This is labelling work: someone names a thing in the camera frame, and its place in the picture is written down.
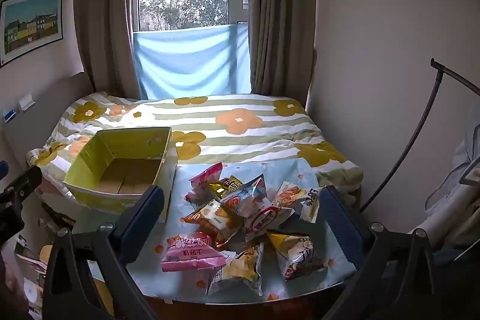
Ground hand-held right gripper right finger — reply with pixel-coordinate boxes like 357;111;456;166
319;186;440;320

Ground white packet black letters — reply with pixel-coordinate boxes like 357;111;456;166
299;187;322;224

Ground framed townscape picture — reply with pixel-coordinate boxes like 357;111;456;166
0;0;64;67

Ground blue white red snack packet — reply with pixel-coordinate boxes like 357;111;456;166
220;174;268;219

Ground gold and dark snack packet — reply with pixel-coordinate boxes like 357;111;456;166
207;175;244;199

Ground white packet red circle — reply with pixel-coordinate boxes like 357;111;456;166
243;205;298;243

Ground black metal rack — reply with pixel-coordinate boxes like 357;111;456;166
359;58;480;214

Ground floral striped blanket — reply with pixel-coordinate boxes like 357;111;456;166
25;91;365;202

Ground light blue window cloth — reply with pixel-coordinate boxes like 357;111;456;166
133;23;252;100

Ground pink packet white letters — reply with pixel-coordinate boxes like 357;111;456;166
161;232;226;273

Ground dark wooden table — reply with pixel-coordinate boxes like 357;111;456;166
139;288;338;320

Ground yellow-green cardboard box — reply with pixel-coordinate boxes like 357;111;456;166
63;127;179;223

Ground grey headboard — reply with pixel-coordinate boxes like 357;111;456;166
0;72;96;174

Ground brown curtain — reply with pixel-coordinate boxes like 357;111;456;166
247;0;319;96
73;0;142;100

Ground white and orange snack packet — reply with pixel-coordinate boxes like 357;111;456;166
271;181;309;210

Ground white wall switch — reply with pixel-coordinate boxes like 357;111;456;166
18;93;37;111

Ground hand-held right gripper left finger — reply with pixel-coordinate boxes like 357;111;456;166
42;185;166;320

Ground white hanging garment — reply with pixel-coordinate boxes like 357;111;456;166
410;115;480;259

